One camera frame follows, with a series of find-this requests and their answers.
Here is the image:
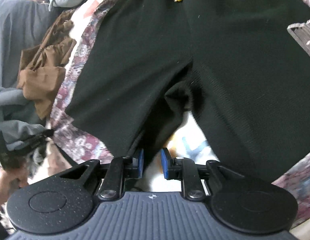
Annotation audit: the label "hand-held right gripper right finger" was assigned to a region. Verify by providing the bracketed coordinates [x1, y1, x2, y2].
[161, 147, 245, 202]

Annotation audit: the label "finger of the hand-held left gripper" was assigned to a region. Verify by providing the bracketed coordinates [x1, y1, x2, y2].
[18, 129, 55, 153]

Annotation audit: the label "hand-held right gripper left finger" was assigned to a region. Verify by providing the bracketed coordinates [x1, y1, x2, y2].
[59, 148, 145, 202]

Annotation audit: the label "black drawstring pants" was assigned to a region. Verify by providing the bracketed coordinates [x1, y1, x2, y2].
[50, 0, 310, 227]

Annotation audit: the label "person's left hand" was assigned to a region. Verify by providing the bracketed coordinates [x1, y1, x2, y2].
[0, 166, 29, 212]

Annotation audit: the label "bear print bedsheet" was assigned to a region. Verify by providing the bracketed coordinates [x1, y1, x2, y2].
[45, 0, 220, 198]

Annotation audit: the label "grey-blue garment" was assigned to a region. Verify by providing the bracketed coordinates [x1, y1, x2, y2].
[0, 85, 54, 170]

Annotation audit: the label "brown garment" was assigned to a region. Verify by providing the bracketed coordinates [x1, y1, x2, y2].
[17, 9, 78, 120]

